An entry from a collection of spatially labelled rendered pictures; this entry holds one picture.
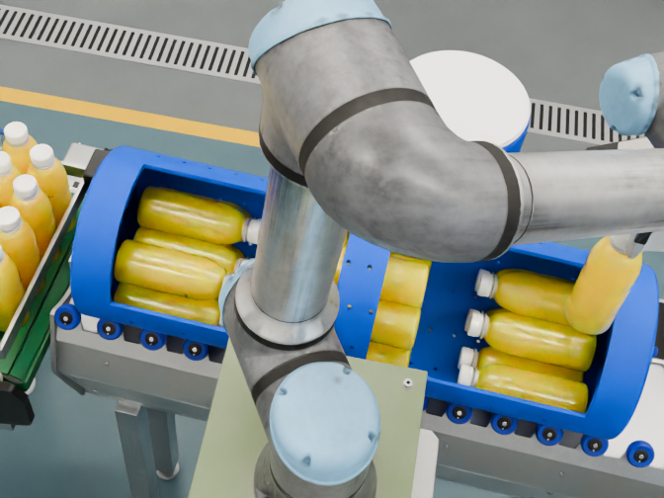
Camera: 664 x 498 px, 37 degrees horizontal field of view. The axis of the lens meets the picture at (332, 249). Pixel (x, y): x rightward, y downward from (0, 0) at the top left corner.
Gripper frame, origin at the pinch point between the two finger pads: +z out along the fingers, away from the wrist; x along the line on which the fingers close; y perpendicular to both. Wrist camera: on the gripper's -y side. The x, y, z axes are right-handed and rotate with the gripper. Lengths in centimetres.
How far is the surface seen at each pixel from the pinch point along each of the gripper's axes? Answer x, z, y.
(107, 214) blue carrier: 0, 22, -72
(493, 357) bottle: 3.4, 40.6, -9.2
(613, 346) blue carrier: -1.9, 22.2, 5.1
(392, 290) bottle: 1.8, 26.7, -27.8
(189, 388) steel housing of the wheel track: -7, 57, -58
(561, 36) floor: 211, 142, 12
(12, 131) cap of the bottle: 21, 34, -98
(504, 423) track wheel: -4.9, 46.4, -5.1
